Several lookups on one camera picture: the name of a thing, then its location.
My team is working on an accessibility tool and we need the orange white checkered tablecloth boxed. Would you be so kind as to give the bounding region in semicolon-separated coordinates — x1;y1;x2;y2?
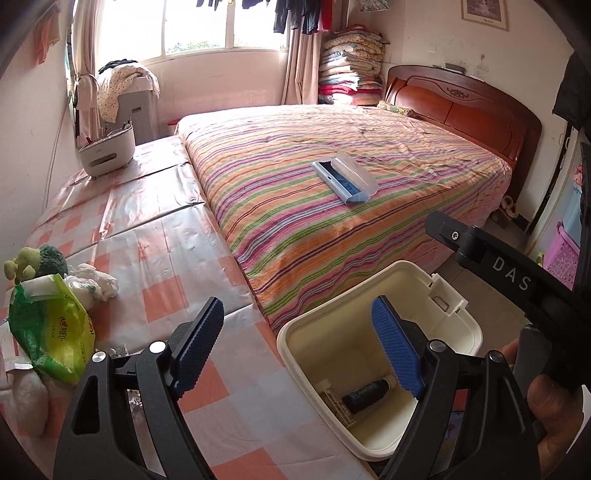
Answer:
0;134;375;480

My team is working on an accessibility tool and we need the orange hanging cloth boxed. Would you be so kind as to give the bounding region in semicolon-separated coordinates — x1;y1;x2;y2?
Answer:
30;7;63;65

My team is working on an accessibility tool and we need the white floor appliance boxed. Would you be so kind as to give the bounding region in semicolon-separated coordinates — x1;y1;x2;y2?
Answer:
115;76;160;144

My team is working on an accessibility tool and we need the small printed paper box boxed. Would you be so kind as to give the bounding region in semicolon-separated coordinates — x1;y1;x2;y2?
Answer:
320;378;358;428

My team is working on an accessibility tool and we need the cream plastic bin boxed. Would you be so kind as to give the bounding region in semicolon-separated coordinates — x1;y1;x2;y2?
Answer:
276;260;484;462

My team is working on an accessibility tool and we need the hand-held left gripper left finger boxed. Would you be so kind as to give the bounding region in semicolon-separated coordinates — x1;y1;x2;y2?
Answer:
53;296;225;480

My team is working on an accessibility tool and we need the dark cloth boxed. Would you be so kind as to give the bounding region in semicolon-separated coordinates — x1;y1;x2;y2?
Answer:
98;59;139;75

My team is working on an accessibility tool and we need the black bottle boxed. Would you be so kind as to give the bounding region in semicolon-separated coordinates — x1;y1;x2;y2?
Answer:
342;376;398;414

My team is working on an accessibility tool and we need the white desktop organizer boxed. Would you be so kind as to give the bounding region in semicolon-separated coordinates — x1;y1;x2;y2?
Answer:
78;121;136;178

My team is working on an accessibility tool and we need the green plush toy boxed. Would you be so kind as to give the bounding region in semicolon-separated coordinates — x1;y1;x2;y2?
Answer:
4;244;69;284

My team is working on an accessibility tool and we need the blue case with clear lid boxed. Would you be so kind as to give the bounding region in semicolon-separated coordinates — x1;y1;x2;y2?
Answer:
311;150;379;206

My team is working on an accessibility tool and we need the white wall cable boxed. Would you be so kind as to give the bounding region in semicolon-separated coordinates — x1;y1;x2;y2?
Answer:
44;99;70;208

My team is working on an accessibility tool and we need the patterned pillow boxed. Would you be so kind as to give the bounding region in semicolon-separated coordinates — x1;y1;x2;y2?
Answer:
376;99;416;117

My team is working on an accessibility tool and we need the striped bed sheet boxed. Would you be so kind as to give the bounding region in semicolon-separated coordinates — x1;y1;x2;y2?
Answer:
177;104;513;330

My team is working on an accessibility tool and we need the polka dot cloth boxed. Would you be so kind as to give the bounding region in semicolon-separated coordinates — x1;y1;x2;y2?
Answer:
96;62;160;123

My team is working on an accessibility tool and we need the green snack bag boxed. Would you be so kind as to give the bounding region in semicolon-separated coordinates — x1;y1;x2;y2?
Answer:
8;273;97;385

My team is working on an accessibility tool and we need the bundle of pens and tools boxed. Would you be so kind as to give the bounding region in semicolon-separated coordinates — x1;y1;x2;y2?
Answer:
88;117;134;144

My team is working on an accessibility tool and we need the framed wall picture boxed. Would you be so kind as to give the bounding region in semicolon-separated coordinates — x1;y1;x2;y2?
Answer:
461;0;509;32

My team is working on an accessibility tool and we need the beige curtain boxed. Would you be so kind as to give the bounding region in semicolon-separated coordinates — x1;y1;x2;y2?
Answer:
281;28;324;106
71;0;109;139

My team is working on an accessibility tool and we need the stack of folded quilts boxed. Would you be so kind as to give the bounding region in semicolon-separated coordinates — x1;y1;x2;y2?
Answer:
318;24;386;108

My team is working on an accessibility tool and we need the dark hanging garment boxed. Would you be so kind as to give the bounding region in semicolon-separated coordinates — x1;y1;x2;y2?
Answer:
551;51;591;130

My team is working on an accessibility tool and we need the person's right hand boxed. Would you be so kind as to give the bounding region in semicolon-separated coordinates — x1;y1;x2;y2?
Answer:
501;342;587;476

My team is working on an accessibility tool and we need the row of hanging clothes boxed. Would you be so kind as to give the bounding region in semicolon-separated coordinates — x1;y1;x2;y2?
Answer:
196;0;358;35

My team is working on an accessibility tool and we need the window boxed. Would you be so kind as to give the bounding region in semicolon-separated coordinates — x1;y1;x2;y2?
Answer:
95;0;296;63

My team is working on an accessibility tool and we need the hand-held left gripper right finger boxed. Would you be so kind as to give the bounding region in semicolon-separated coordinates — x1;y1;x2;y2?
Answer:
370;295;539;480

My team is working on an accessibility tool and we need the wooden headboard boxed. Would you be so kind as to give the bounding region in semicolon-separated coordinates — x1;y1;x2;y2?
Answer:
383;65;543;185

